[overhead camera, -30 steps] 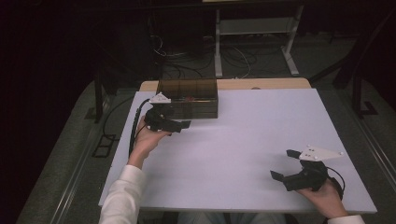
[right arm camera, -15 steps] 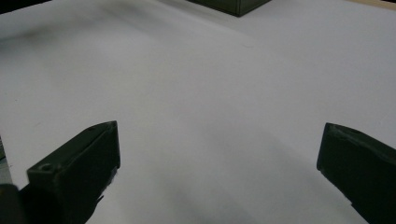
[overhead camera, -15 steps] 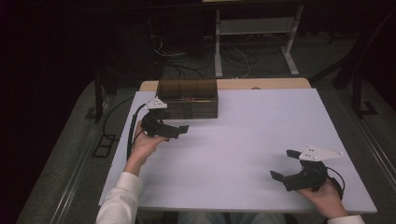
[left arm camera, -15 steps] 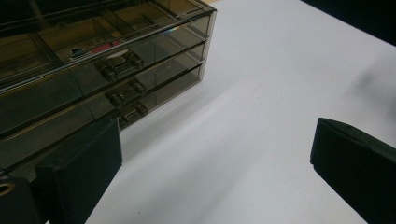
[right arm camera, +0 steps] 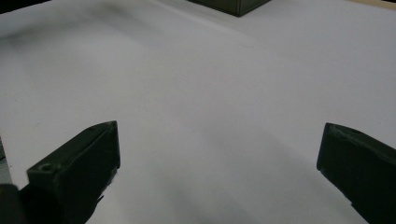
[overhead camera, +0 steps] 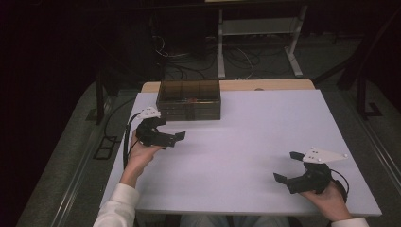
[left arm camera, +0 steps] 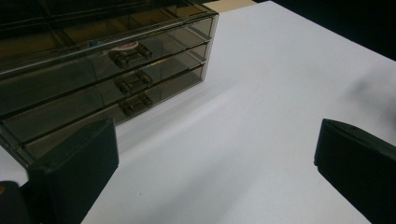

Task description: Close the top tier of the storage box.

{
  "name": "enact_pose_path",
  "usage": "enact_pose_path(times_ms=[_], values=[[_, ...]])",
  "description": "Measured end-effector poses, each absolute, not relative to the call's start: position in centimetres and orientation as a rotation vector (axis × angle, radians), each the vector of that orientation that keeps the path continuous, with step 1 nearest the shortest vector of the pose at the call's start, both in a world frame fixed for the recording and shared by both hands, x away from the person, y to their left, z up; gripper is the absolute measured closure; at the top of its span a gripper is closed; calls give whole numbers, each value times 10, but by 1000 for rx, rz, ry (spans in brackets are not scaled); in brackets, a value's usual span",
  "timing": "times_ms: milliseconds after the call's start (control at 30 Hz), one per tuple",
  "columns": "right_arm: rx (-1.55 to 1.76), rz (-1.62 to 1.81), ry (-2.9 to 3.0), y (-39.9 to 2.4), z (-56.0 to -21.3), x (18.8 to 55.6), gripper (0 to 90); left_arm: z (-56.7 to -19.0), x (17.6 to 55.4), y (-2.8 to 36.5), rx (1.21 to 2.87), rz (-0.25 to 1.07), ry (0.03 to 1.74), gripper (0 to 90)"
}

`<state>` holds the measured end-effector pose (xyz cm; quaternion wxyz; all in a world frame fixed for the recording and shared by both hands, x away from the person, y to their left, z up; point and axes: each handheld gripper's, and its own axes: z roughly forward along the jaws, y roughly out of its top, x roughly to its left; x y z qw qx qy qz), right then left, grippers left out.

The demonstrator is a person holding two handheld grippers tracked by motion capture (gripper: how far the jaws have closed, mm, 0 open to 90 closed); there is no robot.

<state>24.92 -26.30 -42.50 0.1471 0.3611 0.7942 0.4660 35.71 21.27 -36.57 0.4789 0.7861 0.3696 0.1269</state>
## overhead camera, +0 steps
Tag black metal stand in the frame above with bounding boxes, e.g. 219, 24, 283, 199
355, 70, 384, 121
94, 62, 122, 126

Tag person's left hand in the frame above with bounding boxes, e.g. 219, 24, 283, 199
126, 128, 166, 174

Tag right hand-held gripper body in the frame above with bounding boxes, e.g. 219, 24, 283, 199
293, 146, 349, 194

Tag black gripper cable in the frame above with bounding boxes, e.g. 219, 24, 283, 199
122, 111, 144, 170
329, 168, 351, 203

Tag person's right hand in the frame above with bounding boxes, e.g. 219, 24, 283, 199
298, 181, 354, 223

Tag dark transparent drawer box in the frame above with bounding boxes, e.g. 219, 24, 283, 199
155, 79, 222, 122

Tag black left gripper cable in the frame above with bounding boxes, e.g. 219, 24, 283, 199
122, 111, 144, 170

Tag black floor cable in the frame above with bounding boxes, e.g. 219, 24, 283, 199
103, 96, 137, 142

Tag white metal desk frame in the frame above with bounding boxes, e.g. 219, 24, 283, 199
216, 4, 309, 80

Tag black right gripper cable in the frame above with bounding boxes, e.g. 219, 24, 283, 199
329, 168, 351, 203

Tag tangle of floor cables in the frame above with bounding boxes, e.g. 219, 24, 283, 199
150, 31, 264, 81

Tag person's legs in jeans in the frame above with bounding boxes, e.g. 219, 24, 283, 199
179, 215, 292, 227

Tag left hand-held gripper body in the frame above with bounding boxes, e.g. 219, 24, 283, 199
134, 106, 169, 148

